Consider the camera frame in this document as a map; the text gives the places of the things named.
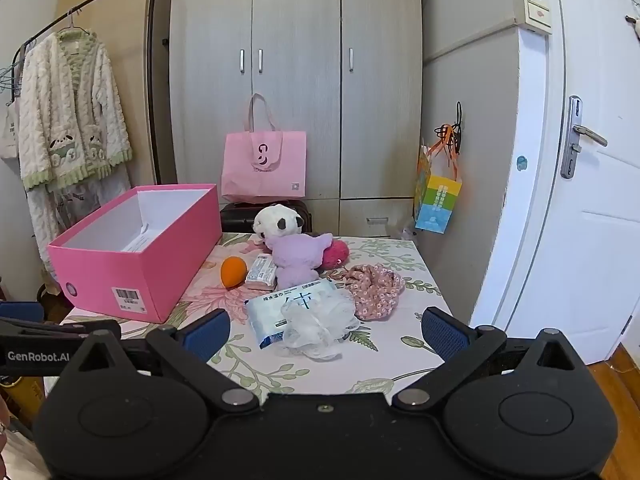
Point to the pink tote bag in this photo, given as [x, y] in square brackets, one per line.
[265, 175]

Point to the pale plastic bag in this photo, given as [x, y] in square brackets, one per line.
[409, 232]

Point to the blue round sticker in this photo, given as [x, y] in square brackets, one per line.
[521, 162]

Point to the black suitcase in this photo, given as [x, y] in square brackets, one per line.
[235, 217]

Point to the pink cardboard box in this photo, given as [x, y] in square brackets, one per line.
[150, 270]

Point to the colourful paper gift bag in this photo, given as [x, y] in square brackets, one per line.
[437, 200]

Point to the beige board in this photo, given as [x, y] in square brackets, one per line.
[110, 5]

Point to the beige wall switch box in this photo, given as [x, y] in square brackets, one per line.
[534, 12]

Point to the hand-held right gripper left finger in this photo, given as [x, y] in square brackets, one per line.
[210, 334]

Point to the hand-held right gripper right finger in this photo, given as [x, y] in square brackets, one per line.
[444, 334]

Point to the white canvas bag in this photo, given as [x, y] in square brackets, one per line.
[10, 130]

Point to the pink floral scrunchie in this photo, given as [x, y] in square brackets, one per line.
[375, 292]

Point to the white blue wet wipes pack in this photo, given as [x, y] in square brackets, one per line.
[267, 315]

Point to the black wall hook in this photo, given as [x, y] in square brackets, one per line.
[459, 115]

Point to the white brown-spotted plush toy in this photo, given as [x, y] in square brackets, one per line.
[272, 220]

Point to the pink fluffy ball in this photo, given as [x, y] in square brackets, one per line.
[336, 256]

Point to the orange egg-shaped sponge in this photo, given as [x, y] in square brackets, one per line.
[234, 272]

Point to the grey wardrobe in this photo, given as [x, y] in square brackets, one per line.
[300, 35]

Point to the black clothes rack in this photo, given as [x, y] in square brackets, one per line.
[152, 85]

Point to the white green knitted cardigan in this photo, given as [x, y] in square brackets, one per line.
[65, 110]

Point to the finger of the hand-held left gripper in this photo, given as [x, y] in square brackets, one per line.
[22, 311]
[50, 329]

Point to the purple plush toy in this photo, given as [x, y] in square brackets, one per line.
[295, 260]

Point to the white mesh bath loofah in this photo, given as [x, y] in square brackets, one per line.
[312, 332]

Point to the small white pink packet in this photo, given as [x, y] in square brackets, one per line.
[261, 270]

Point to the white door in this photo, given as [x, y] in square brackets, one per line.
[575, 260]

